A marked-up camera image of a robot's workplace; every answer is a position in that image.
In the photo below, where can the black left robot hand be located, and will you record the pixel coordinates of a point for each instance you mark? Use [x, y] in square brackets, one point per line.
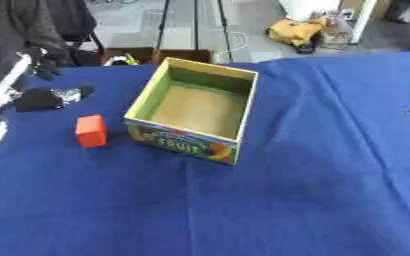
[36, 99]

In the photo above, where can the brown cardboard box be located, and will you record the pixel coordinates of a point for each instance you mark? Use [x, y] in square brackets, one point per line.
[179, 55]

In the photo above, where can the open cardboard box green inside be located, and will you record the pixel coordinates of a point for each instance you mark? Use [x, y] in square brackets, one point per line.
[198, 110]

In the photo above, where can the orange block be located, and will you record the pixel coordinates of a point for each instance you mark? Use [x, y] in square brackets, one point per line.
[91, 131]

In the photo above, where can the person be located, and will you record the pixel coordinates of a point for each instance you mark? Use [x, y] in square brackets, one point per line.
[16, 30]

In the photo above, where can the black chair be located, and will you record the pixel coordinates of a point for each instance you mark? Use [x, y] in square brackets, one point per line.
[74, 20]

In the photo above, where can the white and yellow object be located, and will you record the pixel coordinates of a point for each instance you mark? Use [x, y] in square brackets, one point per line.
[121, 60]

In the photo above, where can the yellow bag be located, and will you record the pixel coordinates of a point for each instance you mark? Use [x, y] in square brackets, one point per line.
[295, 30]

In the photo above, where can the black tripod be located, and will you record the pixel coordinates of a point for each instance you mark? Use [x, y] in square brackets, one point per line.
[195, 23]

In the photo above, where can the white post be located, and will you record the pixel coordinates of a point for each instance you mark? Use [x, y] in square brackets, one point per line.
[363, 20]

